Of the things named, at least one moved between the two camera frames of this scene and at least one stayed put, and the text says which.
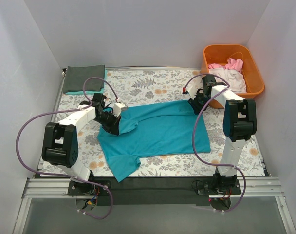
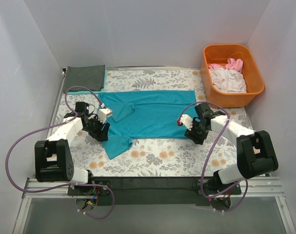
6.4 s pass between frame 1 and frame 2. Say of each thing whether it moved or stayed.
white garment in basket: stayed
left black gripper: moved
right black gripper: moved
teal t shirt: moved
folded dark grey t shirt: stayed
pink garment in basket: stayed
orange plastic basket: stayed
